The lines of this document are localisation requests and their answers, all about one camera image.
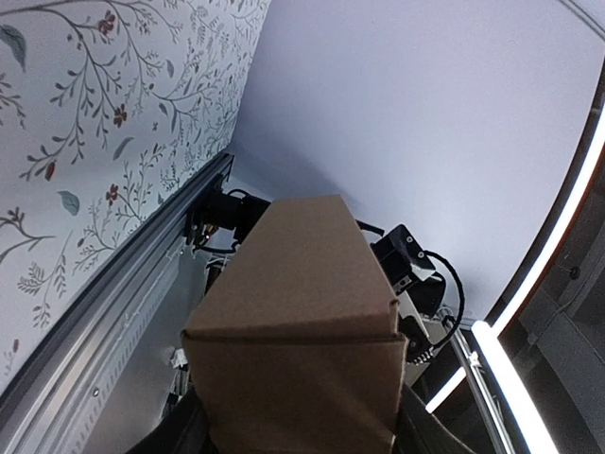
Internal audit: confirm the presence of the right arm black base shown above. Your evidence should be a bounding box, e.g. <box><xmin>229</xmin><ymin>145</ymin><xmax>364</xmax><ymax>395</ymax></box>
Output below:
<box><xmin>183</xmin><ymin>188</ymin><xmax>270</xmax><ymax>254</ymax></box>

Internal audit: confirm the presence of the brown cardboard box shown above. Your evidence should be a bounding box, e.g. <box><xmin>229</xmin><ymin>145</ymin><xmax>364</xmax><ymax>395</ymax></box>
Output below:
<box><xmin>182</xmin><ymin>196</ymin><xmax>406</xmax><ymax>453</ymax></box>

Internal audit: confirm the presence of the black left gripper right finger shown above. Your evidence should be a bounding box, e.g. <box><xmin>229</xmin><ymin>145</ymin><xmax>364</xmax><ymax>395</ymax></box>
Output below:
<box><xmin>391</xmin><ymin>384</ymin><xmax>473</xmax><ymax>454</ymax></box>

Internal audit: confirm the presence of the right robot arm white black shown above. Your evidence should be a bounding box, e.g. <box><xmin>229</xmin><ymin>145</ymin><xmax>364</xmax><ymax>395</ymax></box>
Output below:
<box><xmin>357</xmin><ymin>220</ymin><xmax>466</xmax><ymax>365</ymax></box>

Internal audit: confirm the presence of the white LED light strip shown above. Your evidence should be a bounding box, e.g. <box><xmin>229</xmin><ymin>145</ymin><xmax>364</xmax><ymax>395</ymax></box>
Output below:
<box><xmin>460</xmin><ymin>118</ymin><xmax>604</xmax><ymax>453</ymax></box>

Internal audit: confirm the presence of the floral patterned table mat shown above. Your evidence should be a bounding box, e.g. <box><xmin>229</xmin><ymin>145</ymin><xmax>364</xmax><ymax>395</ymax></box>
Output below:
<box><xmin>1</xmin><ymin>1</ymin><xmax>269</xmax><ymax>387</ymax></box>

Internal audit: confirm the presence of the aluminium front rail frame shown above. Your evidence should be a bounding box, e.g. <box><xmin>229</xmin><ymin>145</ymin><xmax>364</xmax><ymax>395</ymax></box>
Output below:
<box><xmin>1</xmin><ymin>151</ymin><xmax>234</xmax><ymax>453</ymax></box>

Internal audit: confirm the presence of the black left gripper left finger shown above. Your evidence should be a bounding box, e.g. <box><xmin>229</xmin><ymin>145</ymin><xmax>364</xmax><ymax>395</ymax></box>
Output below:
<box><xmin>127</xmin><ymin>389</ymin><xmax>211</xmax><ymax>454</ymax></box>

